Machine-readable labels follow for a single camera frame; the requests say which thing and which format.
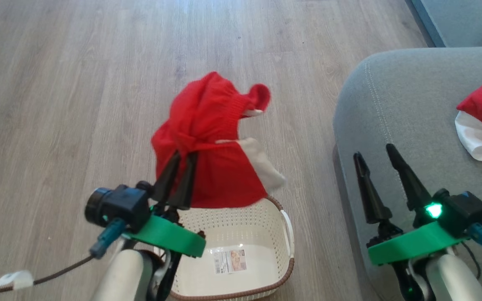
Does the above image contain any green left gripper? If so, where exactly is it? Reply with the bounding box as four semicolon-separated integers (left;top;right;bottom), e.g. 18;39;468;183
130;151;206;258

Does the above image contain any red knitted garment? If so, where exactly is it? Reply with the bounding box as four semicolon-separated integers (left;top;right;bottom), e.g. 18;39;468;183
151;71;287;209

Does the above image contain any white cable tag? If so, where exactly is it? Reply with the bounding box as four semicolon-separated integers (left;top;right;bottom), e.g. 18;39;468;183
0;270;35;290

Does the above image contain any grey fabric sofa with stitching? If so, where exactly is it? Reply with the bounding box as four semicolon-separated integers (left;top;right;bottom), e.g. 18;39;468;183
333;46;482;301

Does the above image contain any paper label sticker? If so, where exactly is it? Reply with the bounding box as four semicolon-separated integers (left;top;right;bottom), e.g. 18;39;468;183
214;249;247;275

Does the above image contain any cream perforated laundry basket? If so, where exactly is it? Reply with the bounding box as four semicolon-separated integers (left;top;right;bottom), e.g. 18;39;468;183
153;195;295;301

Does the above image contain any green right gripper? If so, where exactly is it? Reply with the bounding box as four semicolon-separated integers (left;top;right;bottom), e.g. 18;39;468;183
353;143;466;266

